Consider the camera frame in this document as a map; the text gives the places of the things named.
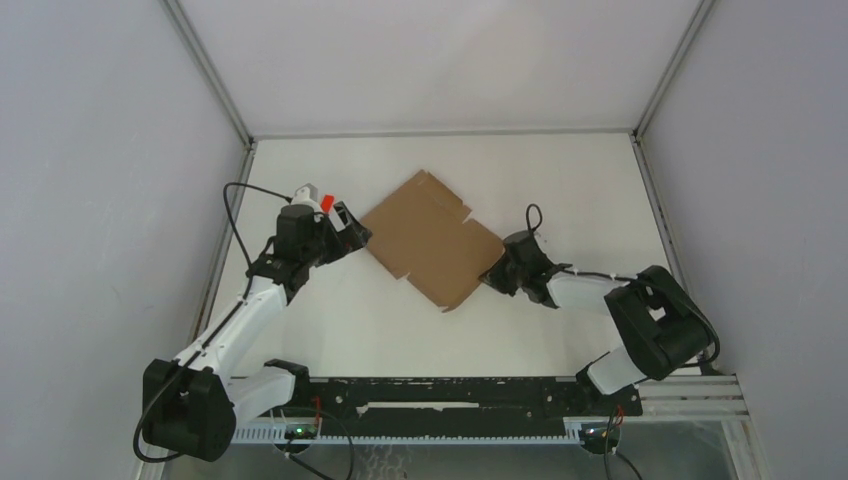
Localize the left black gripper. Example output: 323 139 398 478
301 203 371 269

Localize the brown cardboard box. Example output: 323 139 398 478
362 170 504 312

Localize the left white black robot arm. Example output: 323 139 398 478
132 201 373 463

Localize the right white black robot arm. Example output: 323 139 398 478
480 230 720 416

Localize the small red block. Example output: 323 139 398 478
321 195 335 213

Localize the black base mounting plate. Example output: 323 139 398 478
264 359 644 439

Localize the right green circuit board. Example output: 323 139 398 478
580 427 620 444

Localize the green circuit board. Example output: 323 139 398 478
284 426 318 441
580 427 620 444

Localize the left green circuit board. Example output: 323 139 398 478
284 426 318 441

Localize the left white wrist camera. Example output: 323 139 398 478
290 183 325 213

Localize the white slotted cable duct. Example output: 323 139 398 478
231 422 584 445

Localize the aluminium frame rail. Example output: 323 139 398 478
637 375 750 422

